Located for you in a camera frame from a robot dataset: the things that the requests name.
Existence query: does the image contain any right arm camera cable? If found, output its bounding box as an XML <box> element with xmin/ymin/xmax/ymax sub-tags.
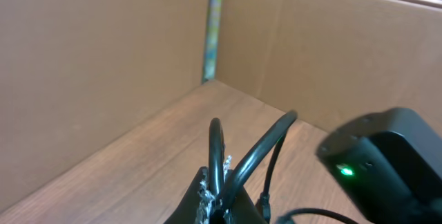
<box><xmin>274</xmin><ymin>207</ymin><xmax>360</xmax><ymax>224</ymax></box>

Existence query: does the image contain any black usb cable thick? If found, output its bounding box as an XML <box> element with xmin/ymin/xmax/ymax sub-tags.
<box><xmin>215</xmin><ymin>110</ymin><xmax>298</xmax><ymax>212</ymax></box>

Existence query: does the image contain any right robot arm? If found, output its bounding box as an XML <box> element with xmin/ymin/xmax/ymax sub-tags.
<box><xmin>316</xmin><ymin>108</ymin><xmax>441</xmax><ymax>223</ymax></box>

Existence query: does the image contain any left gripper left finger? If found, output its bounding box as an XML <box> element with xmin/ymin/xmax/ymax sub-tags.
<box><xmin>164</xmin><ymin>167</ymin><xmax>211</xmax><ymax>224</ymax></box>

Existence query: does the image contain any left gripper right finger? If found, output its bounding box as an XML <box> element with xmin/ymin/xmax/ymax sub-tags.
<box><xmin>224</xmin><ymin>179</ymin><xmax>267</xmax><ymax>224</ymax></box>

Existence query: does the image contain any black usb cable thin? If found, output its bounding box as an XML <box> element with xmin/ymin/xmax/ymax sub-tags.
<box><xmin>255</xmin><ymin>133</ymin><xmax>287</xmax><ymax>223</ymax></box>

